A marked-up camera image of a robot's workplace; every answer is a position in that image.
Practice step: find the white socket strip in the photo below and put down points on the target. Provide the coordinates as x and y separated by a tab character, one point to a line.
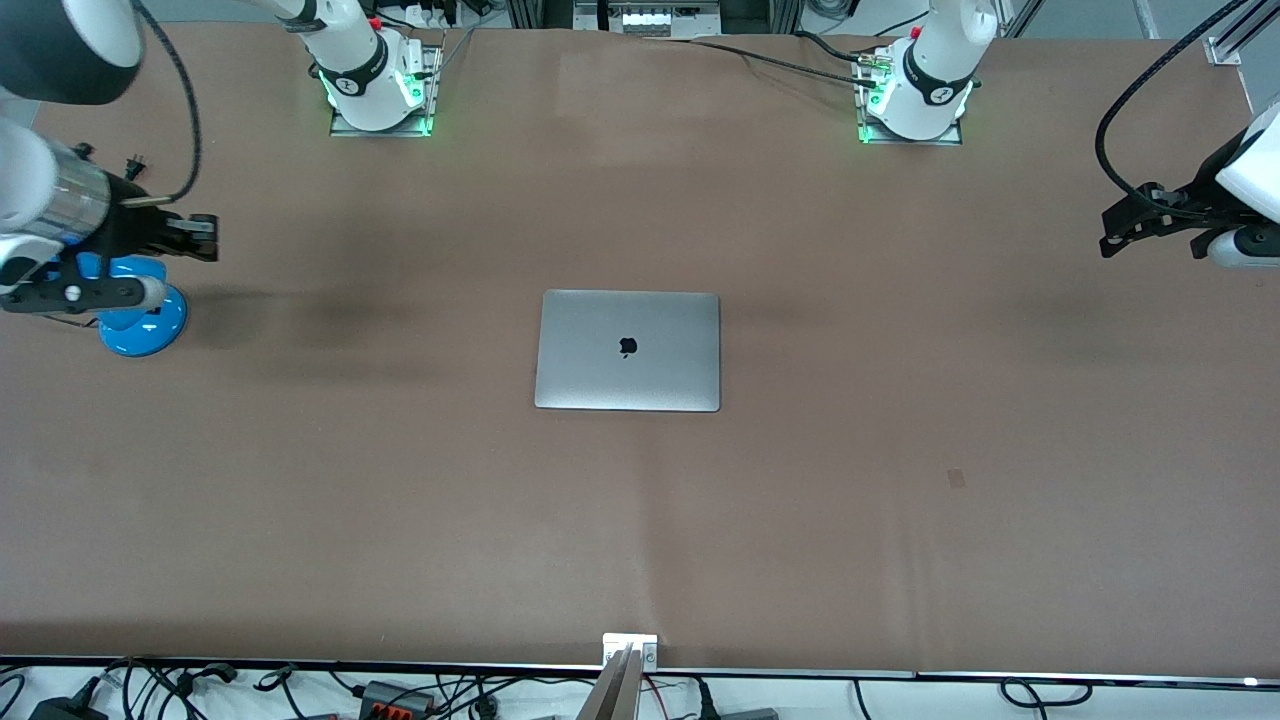
660	22

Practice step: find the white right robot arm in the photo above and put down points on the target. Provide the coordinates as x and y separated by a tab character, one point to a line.
360	70

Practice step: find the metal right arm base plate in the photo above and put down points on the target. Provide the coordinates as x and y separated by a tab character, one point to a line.
432	100

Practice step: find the aluminium frame rack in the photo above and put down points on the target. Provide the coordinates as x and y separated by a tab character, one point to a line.
540	12

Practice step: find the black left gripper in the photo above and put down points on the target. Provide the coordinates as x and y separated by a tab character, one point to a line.
1192	198

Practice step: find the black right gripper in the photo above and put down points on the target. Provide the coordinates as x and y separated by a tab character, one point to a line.
130	225

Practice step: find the small white power strip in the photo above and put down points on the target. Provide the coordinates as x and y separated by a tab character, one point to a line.
415	15

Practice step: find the grey laptop with black keyboard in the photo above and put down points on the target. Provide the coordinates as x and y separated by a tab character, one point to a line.
628	375

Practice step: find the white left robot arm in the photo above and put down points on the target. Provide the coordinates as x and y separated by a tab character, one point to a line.
930	80

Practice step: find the blue desk lamp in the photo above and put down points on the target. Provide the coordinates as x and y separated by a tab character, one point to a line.
140	330

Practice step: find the black floor plug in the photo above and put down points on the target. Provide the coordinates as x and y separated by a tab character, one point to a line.
707	705

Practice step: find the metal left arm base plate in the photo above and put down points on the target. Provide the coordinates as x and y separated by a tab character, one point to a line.
945	141

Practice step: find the black power adapter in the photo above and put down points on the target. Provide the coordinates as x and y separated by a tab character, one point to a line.
65	710

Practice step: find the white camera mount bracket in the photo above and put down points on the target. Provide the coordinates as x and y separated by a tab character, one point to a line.
630	645

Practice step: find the black orange connector block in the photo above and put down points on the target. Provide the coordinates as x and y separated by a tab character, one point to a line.
395	698

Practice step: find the aluminium corner post bracket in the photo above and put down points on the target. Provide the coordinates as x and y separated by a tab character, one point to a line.
1225	50

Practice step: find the grey floor box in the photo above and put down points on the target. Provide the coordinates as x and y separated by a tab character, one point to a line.
750	714

